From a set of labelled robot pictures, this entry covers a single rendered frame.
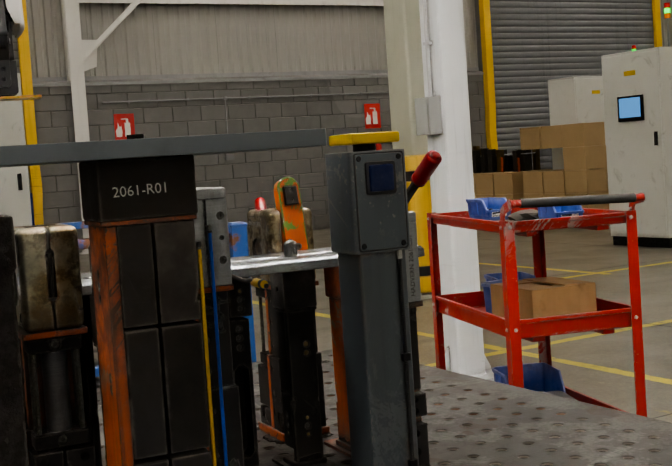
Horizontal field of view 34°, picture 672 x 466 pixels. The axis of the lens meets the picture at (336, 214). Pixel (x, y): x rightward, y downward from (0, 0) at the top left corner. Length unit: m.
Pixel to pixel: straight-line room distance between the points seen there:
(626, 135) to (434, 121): 6.57
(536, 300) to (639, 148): 8.18
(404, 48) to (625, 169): 3.93
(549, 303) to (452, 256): 1.86
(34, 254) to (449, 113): 4.20
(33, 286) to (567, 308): 2.52
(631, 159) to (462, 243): 6.47
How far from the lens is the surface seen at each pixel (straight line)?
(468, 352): 5.43
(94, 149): 1.06
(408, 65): 8.52
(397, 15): 8.62
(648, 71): 11.51
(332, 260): 1.48
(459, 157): 5.35
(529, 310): 3.51
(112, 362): 1.12
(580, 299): 3.59
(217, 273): 1.29
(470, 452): 1.63
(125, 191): 1.09
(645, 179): 11.58
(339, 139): 1.22
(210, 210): 1.29
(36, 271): 1.25
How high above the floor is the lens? 1.14
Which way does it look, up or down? 3 degrees down
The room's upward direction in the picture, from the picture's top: 4 degrees counter-clockwise
